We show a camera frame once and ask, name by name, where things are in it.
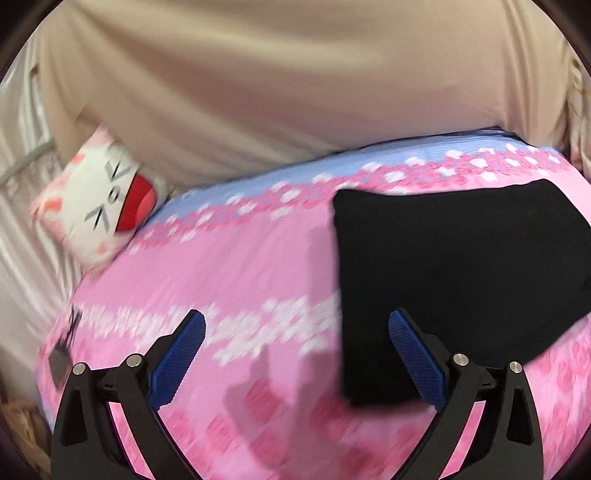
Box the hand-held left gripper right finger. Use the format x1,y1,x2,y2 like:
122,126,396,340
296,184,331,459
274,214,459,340
388,308,544,480

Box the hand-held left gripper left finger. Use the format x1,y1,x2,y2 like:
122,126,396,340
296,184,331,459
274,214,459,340
51,311,206,480

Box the black pants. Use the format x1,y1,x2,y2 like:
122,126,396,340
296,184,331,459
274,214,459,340
329,180,591,408

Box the pink floral bed sheet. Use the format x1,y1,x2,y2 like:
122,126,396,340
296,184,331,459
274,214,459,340
34,130,591,480

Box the black eyeglasses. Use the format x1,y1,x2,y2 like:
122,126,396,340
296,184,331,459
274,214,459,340
64,308,85,344

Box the black phone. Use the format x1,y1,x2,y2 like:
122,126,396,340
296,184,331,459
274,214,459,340
47,340,72,386

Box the brown crumpled cloth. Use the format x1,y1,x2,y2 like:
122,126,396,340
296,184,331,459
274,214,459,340
0,396,52,474

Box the white satin cloth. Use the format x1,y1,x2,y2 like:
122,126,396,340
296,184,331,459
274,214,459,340
0,46,86,398

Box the cat face pillow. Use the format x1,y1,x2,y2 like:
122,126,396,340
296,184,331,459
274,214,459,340
29,124,175,274

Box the pale floral quilt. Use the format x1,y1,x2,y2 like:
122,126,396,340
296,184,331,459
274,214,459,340
562,58,591,178

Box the beige hanging cloth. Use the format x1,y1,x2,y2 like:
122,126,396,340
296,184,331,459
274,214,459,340
34,0,575,192

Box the grey metal bed rail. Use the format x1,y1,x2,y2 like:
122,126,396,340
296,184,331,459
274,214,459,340
0,137,60,188

